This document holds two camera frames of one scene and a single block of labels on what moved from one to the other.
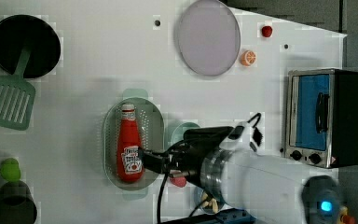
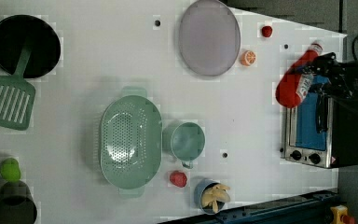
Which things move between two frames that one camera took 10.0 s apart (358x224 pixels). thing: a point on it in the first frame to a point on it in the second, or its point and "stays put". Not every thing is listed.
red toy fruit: x=178 y=181 stays put
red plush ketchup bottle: x=129 y=143 to x=294 y=86
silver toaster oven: x=324 y=114 stays put
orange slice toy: x=248 y=58 stays put
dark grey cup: x=13 y=203 stays put
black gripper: x=187 y=156 to x=351 y=79
